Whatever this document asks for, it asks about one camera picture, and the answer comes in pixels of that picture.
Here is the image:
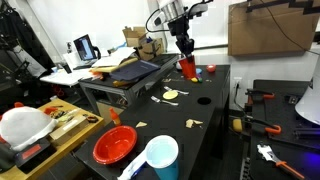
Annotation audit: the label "large red plastic bowl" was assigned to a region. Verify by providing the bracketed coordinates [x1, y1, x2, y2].
[92, 125, 138, 166]

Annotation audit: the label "large cardboard panel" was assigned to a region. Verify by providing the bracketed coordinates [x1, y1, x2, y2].
[227, 0, 320, 57]

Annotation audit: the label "cardboard box black marks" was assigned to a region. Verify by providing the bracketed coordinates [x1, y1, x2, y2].
[137, 37, 166, 62]

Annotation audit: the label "yellow sponge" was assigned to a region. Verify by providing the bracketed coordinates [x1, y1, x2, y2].
[232, 118, 244, 133]

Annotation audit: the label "grey metal frame table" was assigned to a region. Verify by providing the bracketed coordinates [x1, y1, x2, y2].
[78, 53, 181, 116]

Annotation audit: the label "dark blue folder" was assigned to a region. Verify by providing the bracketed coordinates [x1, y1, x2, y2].
[109, 59, 162, 83]

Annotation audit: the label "blue plastic cup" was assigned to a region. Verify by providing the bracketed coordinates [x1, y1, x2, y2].
[145, 135, 180, 180]

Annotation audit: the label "open cardboard box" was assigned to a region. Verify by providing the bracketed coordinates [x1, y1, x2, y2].
[121, 26, 151, 48]

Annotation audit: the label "black tripod stand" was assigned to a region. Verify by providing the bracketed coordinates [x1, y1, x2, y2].
[0, 0, 56, 111]

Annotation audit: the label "yellow wooden table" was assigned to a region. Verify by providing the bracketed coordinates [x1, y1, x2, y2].
[0, 98, 105, 180]

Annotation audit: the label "red plastic cup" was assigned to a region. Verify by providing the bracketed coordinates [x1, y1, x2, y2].
[178, 55, 198, 80]

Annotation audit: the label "wall power outlet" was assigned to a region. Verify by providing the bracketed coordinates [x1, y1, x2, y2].
[233, 77, 243, 91]

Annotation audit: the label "black perforated board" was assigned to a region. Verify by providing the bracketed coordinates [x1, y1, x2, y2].
[248, 79, 320, 180]

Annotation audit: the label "thin black cable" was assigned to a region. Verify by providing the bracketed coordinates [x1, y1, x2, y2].
[258, 0, 320, 56]

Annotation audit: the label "small orange bottle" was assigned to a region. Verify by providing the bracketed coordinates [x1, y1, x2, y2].
[109, 107, 122, 127]

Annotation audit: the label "white cloth bundle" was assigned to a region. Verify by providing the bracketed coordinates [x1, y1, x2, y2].
[0, 106, 59, 153]

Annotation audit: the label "pale yellow round disc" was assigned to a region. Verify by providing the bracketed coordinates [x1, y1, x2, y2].
[162, 90, 179, 101]

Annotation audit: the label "white paper stack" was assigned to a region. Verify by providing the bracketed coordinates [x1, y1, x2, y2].
[91, 46, 137, 69]

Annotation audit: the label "white and blue packet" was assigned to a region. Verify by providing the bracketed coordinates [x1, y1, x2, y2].
[117, 149, 148, 180]

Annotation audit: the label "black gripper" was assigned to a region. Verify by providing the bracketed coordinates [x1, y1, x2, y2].
[167, 15, 196, 63]

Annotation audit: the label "white lamp shade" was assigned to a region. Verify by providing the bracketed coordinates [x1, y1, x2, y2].
[294, 63, 320, 126]

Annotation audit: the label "black laptop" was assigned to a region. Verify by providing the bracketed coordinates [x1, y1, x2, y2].
[72, 33, 102, 70]

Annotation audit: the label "white plastic fork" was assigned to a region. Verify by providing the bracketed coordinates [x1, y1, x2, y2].
[163, 85, 190, 96]
[150, 95, 179, 107]

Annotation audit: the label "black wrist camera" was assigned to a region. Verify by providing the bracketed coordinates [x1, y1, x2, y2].
[187, 0, 214, 18]

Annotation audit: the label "black scale red label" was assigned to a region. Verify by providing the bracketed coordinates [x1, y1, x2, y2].
[14, 138, 58, 174]

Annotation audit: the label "torn paper scrap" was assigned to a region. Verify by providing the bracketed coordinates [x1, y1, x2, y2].
[185, 118, 204, 129]

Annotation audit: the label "black clamp orange handle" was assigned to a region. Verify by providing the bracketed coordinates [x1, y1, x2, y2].
[242, 114, 283, 136]
[245, 88, 276, 105]

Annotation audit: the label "yellow wooden board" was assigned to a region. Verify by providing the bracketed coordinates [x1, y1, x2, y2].
[89, 57, 139, 74]

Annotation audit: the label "silver tool orange handle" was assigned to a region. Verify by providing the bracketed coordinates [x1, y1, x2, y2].
[257, 143, 306, 180]

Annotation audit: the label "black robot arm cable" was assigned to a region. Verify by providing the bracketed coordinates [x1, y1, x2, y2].
[145, 8, 166, 34]

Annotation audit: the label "white desk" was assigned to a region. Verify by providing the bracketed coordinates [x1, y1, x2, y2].
[39, 68, 93, 88]

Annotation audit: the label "small red bowl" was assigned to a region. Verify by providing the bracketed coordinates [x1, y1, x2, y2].
[205, 64, 217, 74]

